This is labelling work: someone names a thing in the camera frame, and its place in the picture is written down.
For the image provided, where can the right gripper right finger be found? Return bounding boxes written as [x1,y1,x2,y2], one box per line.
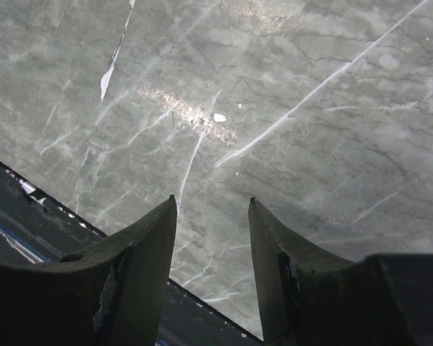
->
[248,199,433,345]

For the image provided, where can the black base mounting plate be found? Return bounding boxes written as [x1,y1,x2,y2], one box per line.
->
[0,162,262,345]

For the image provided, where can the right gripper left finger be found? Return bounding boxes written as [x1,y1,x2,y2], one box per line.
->
[0,197,177,345]

